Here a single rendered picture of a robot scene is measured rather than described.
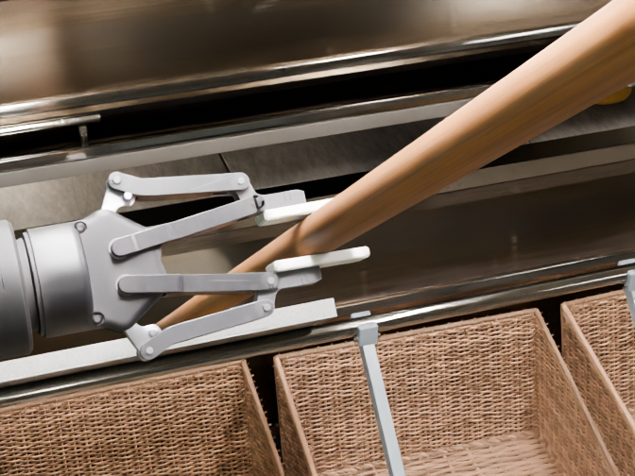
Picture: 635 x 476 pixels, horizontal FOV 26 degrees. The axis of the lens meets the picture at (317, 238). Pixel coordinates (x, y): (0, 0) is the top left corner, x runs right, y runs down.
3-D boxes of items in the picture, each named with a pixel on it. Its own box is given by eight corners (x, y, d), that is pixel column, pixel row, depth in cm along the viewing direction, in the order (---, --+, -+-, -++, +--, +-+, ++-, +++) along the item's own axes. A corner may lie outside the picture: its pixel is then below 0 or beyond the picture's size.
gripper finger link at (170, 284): (118, 271, 92) (118, 292, 92) (281, 270, 95) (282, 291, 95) (112, 279, 96) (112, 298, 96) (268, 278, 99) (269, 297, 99)
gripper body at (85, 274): (13, 232, 97) (143, 211, 99) (35, 350, 96) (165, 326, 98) (17, 214, 90) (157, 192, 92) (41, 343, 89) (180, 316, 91)
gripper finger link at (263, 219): (256, 227, 99) (254, 217, 99) (348, 211, 101) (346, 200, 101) (266, 220, 96) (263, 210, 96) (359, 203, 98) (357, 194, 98)
